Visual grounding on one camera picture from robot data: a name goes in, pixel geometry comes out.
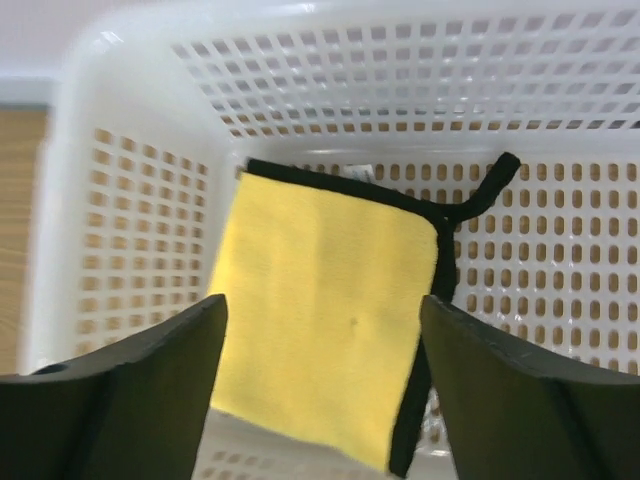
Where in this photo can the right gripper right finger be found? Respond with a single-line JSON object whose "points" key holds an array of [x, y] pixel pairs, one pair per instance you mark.
{"points": [[514, 410]]}

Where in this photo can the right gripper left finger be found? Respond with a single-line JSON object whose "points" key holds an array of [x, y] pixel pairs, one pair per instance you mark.
{"points": [[134, 409]]}

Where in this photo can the yellow towel black trim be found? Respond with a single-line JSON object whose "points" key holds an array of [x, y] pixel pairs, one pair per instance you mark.
{"points": [[324, 276]]}

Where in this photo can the white towel label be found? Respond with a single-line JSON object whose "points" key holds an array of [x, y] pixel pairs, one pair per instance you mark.
{"points": [[359, 172]]}

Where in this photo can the white perforated basket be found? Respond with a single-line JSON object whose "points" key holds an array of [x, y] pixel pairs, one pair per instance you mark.
{"points": [[161, 106]]}

